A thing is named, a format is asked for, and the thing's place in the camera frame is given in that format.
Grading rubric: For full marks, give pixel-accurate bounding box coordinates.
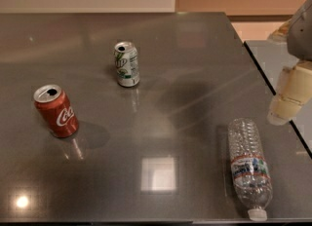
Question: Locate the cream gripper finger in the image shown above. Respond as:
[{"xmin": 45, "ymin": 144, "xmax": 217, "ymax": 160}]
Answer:
[{"xmin": 267, "ymin": 60, "xmax": 312, "ymax": 126}]

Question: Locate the clear plastic water bottle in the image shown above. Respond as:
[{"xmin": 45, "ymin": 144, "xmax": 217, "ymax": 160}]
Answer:
[{"xmin": 228, "ymin": 118, "xmax": 273, "ymax": 222}]

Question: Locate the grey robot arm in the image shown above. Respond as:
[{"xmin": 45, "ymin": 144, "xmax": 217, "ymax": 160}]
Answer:
[{"xmin": 267, "ymin": 0, "xmax": 312, "ymax": 126}]

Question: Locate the white green 7UP can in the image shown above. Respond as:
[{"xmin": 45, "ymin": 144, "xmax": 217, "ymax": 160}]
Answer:
[{"xmin": 114, "ymin": 41, "xmax": 139, "ymax": 88}]

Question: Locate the red Coca-Cola can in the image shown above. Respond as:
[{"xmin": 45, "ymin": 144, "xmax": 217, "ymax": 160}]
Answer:
[{"xmin": 33, "ymin": 84, "xmax": 79, "ymax": 138}]

